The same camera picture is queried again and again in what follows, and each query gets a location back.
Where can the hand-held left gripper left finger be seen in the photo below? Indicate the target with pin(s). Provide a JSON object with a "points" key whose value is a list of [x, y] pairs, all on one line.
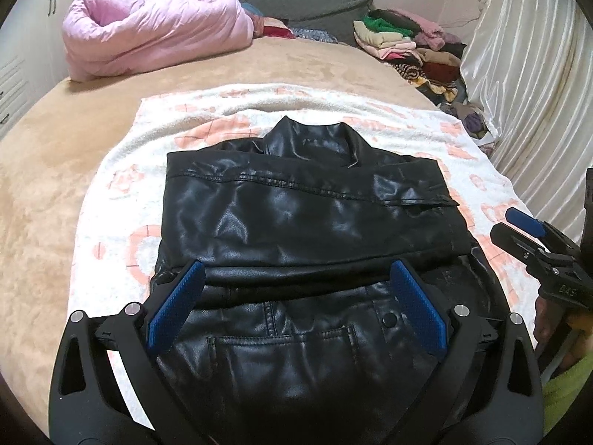
{"points": [[178, 303]]}

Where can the black leather jacket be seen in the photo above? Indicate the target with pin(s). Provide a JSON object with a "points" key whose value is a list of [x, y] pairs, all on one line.
{"points": [[301, 213]]}

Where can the pile of folded clothes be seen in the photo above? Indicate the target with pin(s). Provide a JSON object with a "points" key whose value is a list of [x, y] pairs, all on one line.
{"points": [[417, 51]]}

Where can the white wardrobe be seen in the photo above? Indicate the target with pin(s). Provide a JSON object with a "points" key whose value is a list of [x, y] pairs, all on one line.
{"points": [[23, 55]]}

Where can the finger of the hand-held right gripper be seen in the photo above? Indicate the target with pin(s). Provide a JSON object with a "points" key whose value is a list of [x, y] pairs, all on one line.
{"points": [[526, 221], [512, 240]]}

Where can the white orange bear print blanket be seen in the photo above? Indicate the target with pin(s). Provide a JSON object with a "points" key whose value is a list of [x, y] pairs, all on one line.
{"points": [[185, 116]]}

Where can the pink quilt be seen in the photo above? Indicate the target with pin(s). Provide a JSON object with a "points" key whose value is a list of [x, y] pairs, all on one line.
{"points": [[153, 28]]}

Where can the tan plush bed sheet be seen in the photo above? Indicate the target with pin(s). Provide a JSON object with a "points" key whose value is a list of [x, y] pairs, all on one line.
{"points": [[69, 148]]}

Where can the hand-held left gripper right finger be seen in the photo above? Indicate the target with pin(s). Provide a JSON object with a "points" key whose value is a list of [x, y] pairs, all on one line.
{"points": [[417, 306]]}

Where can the folded colourful cloths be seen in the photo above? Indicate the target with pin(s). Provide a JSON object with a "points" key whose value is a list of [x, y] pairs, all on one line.
{"points": [[278, 30]]}

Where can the white satin curtain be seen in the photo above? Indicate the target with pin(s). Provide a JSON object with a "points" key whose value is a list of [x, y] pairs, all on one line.
{"points": [[532, 79]]}

